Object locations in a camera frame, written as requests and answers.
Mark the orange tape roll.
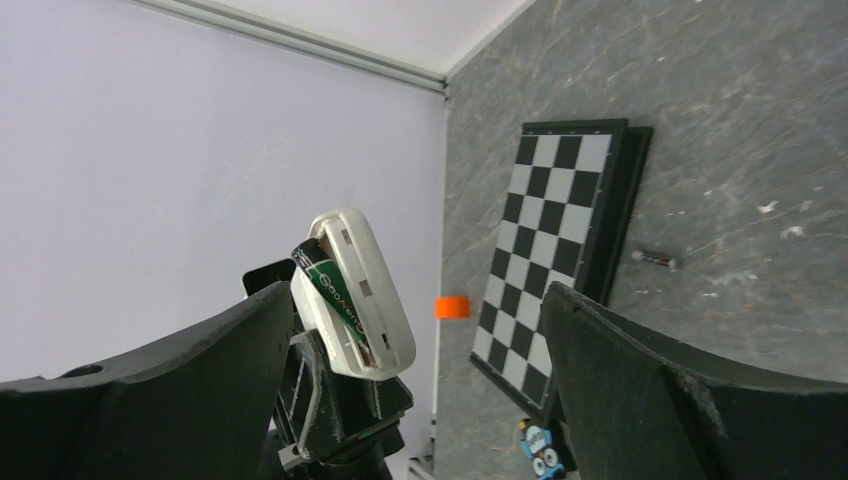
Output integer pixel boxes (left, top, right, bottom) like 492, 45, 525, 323
434, 296, 471, 319

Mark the green battery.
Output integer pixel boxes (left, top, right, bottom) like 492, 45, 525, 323
292, 238, 371, 353

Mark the dark battery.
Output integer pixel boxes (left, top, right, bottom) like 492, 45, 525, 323
631, 249, 678, 269

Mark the white remote control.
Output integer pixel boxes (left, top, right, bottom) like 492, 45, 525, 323
291, 208, 416, 381

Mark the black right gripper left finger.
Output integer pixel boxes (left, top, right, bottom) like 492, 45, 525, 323
1, 282, 294, 479

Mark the black white chessboard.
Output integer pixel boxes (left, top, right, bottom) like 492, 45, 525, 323
470, 119, 654, 422

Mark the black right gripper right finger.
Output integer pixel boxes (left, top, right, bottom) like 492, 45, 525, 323
541, 282, 847, 479

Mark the blue owl eraser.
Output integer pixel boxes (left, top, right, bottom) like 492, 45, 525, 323
519, 418, 566, 480

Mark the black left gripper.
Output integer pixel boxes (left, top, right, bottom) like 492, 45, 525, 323
241, 259, 415, 480

